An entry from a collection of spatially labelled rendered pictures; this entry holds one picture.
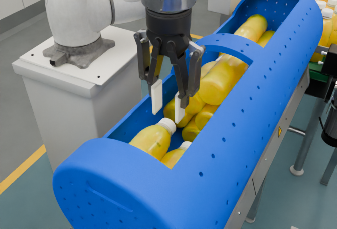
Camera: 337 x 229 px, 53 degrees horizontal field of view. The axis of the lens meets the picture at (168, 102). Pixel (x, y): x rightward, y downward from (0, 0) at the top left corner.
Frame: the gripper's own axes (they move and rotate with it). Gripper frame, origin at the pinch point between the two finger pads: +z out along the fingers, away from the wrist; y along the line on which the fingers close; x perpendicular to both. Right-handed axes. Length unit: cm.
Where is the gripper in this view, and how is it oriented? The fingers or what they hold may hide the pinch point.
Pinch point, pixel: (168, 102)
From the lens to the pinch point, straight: 67.5
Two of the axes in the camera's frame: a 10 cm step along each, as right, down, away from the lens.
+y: 8.6, 3.2, -4.0
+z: 0.0, 7.8, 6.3
